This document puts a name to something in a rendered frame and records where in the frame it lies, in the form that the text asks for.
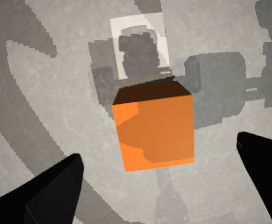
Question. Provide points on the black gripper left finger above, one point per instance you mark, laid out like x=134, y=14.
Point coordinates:
x=49, y=198

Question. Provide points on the orange block with dark square mark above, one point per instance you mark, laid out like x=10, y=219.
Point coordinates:
x=155, y=125

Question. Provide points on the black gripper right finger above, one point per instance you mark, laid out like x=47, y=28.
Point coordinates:
x=256, y=155

